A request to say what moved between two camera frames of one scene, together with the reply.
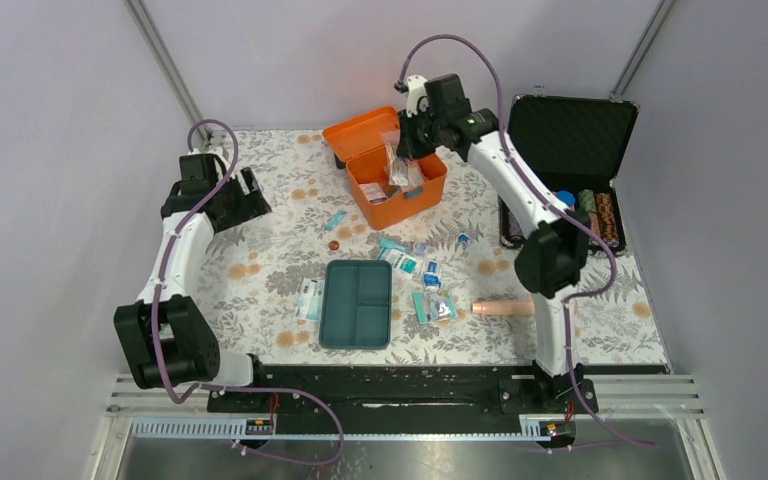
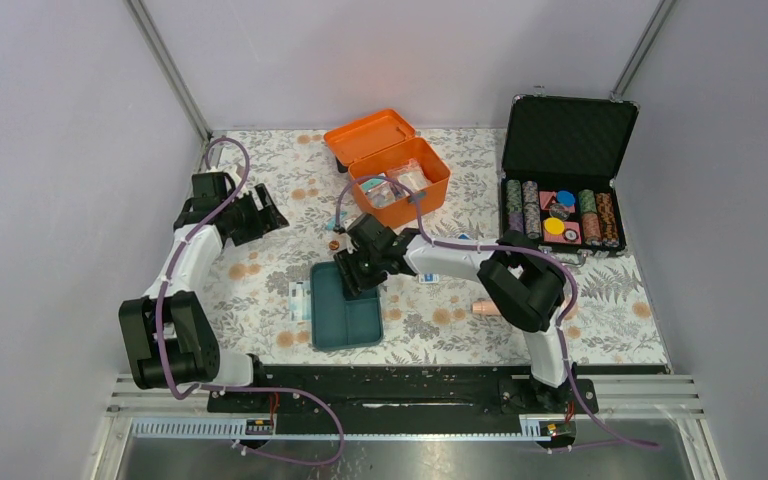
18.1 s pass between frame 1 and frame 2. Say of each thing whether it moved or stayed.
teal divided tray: moved
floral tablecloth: stayed
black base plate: stayed
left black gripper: moved
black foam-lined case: stayed
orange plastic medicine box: stayed
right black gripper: moved
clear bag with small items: moved
